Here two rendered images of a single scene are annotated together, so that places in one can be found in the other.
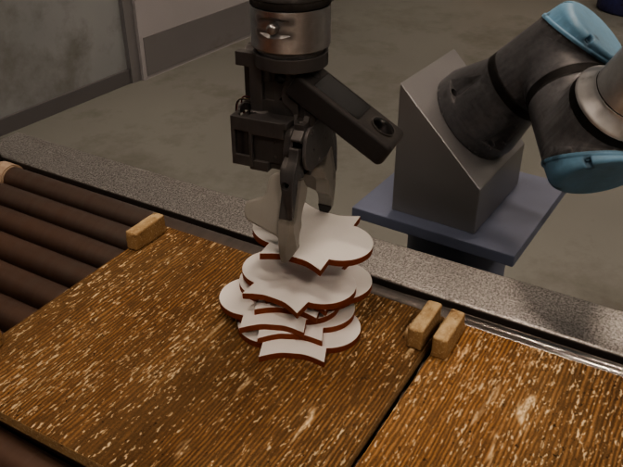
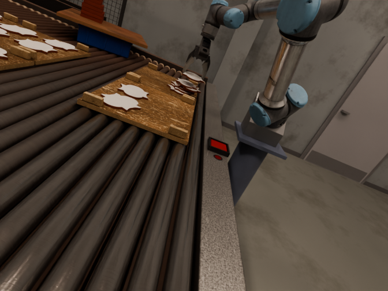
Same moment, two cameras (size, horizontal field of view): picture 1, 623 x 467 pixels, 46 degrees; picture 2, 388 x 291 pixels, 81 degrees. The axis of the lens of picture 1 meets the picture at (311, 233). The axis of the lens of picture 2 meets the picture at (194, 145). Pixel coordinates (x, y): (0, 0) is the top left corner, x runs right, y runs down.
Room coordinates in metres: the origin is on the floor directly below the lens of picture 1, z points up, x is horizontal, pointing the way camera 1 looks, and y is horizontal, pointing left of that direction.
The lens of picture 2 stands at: (0.07, -1.03, 1.23)
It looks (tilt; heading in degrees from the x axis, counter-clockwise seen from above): 25 degrees down; 53
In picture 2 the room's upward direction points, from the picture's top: 24 degrees clockwise
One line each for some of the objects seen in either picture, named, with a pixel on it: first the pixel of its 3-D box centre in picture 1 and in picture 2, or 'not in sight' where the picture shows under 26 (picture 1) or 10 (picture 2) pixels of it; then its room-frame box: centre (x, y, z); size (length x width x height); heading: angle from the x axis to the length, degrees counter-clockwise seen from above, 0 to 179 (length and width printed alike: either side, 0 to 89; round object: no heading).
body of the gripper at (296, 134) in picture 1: (285, 107); (202, 47); (0.68, 0.03, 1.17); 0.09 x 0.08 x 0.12; 67
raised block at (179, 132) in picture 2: not in sight; (178, 131); (0.41, -0.48, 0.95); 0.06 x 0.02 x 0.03; 150
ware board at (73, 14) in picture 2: not in sight; (107, 27); (0.35, 0.74, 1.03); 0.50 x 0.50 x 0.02; 80
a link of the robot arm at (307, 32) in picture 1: (289, 28); (209, 30); (0.68, 0.02, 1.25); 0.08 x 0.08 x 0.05
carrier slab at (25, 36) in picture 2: not in sight; (28, 38); (-0.03, 0.20, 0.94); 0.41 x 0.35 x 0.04; 60
